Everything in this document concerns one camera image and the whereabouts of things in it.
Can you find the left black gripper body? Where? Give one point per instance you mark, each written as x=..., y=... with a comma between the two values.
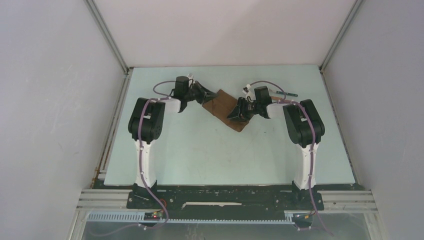
x=192, y=94

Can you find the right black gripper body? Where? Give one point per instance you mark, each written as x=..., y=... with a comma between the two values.
x=251, y=108

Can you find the brown cloth napkin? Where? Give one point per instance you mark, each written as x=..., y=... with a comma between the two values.
x=221, y=106

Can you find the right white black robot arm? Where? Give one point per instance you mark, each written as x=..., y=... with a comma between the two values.
x=303, y=123

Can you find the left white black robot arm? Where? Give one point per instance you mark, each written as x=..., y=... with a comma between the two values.
x=146, y=121

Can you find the brown wooden knife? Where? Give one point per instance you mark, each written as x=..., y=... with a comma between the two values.
x=279, y=100

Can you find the left aluminium corner post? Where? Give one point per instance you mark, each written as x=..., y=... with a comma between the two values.
x=104, y=30

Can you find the aluminium corner post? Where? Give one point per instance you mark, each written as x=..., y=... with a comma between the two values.
x=104, y=30
x=341, y=33

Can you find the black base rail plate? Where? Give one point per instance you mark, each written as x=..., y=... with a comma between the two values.
x=225, y=202

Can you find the right aluminium corner post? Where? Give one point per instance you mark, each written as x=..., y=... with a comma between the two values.
x=341, y=33

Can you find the grey cable duct strip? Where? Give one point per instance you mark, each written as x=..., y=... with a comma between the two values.
x=140, y=217

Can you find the aluminium frame profile front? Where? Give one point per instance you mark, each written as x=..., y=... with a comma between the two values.
x=97, y=201

